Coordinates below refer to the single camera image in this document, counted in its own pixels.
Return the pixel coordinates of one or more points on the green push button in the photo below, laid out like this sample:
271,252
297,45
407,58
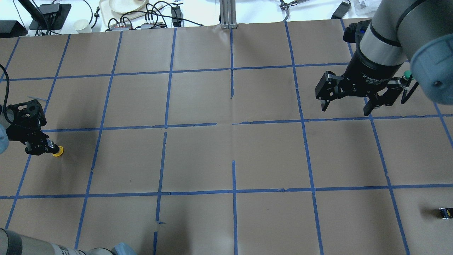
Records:
407,75

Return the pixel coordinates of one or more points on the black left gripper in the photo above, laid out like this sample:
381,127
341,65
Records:
22,134

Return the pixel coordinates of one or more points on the aluminium frame post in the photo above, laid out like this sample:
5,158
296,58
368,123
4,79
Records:
228,14

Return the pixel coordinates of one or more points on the yellow push button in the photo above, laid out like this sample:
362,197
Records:
57,151

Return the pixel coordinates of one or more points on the white paper cup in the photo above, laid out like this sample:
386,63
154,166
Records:
82,26

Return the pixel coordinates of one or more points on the black monitor stand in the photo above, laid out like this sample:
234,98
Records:
46,16

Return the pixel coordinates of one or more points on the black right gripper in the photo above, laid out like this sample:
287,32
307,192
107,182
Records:
366,72

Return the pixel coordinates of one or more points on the black switch contact block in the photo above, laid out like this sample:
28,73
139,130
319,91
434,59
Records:
446,213

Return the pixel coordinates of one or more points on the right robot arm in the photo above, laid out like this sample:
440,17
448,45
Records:
407,44

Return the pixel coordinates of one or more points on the black power adapter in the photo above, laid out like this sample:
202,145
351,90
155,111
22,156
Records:
341,10

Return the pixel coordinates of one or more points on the white plate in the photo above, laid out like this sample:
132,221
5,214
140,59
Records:
125,6

